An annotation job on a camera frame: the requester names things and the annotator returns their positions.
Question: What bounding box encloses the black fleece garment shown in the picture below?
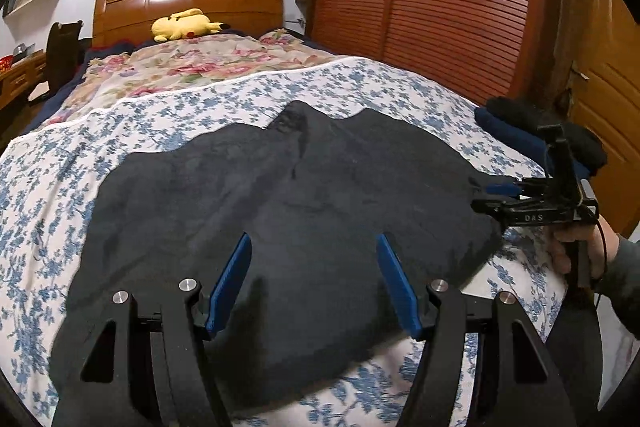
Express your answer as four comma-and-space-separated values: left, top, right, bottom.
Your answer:
49, 101, 502, 413

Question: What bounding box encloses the right forearm grey sleeve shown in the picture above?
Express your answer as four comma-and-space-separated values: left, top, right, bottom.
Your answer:
599, 237, 640, 339

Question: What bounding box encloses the person's right hand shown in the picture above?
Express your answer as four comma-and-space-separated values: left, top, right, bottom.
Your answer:
546, 215, 622, 281

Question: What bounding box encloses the brown wooden door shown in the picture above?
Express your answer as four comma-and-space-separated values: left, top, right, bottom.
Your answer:
554, 0, 639, 236

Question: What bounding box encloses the pink floral quilt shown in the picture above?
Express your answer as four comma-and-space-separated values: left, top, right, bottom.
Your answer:
43, 28, 336, 126

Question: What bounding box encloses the navy blue blanket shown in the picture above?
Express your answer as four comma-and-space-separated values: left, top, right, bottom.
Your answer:
22, 38, 137, 136

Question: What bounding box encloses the yellow Pikachu plush toy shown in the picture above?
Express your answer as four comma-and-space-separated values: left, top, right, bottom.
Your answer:
151, 9, 230, 43

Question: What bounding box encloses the wooden bed headboard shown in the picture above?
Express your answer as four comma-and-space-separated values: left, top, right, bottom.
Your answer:
92, 0, 284, 48

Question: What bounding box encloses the dark wooden chair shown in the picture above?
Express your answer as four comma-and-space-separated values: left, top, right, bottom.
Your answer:
28, 20, 84, 105

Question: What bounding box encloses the wooden desk cabinet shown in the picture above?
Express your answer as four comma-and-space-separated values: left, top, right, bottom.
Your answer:
0, 50, 47, 109

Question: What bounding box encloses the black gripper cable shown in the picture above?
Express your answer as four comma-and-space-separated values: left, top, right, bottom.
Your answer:
589, 218, 612, 308

